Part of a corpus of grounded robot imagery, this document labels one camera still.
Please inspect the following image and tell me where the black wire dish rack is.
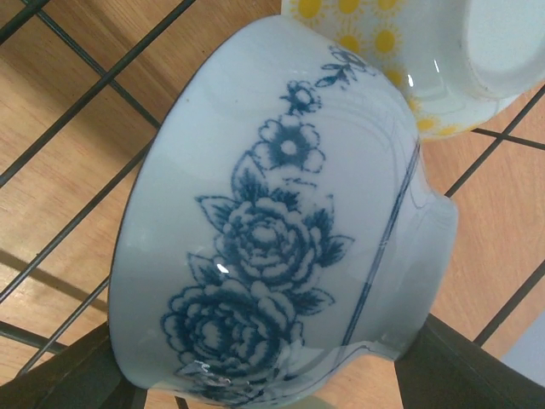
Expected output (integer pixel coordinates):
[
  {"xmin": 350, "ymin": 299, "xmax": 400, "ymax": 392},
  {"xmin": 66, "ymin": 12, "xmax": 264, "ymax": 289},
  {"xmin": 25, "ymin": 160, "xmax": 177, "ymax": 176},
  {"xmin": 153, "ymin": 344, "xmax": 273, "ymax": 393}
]
[{"xmin": 1, "ymin": 1, "xmax": 544, "ymax": 376}]

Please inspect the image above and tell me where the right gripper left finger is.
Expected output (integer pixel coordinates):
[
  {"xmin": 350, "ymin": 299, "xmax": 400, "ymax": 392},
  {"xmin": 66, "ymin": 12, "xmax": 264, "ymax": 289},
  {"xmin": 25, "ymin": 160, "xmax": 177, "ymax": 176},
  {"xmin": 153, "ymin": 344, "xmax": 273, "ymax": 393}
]
[{"xmin": 1, "ymin": 323, "xmax": 147, "ymax": 408}]

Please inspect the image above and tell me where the teal yellow sun bowl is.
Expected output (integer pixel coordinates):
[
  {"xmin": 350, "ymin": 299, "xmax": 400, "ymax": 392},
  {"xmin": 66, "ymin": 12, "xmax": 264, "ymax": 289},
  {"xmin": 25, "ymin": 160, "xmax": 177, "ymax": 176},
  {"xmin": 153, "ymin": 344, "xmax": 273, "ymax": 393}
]
[{"xmin": 281, "ymin": 0, "xmax": 544, "ymax": 140}]

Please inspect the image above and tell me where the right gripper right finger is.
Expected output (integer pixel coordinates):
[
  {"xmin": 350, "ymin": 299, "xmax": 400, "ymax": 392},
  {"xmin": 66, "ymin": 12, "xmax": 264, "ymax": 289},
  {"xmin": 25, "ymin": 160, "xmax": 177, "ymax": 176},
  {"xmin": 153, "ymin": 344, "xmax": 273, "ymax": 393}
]
[{"xmin": 394, "ymin": 314, "xmax": 544, "ymax": 409}]

